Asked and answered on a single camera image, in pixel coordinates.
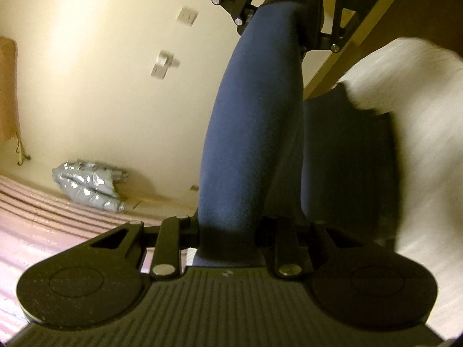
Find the navy blue garment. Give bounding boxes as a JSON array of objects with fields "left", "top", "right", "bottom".
[{"left": 194, "top": 0, "right": 399, "bottom": 267}]

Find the silver puffer jacket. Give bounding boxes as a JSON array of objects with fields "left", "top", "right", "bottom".
[{"left": 52, "top": 160, "right": 128, "bottom": 212}]

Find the white bed quilt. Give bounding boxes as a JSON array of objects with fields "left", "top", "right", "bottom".
[{"left": 341, "top": 38, "right": 462, "bottom": 339}]

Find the pink sheer curtain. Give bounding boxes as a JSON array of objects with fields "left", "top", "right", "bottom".
[{"left": 1, "top": 176, "right": 160, "bottom": 341}]

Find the white wall switch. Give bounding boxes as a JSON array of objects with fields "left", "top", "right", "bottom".
[{"left": 177, "top": 6, "right": 199, "bottom": 27}]

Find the wall socket with plug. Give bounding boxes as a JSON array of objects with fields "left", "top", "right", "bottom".
[{"left": 151, "top": 50, "right": 180, "bottom": 80}]

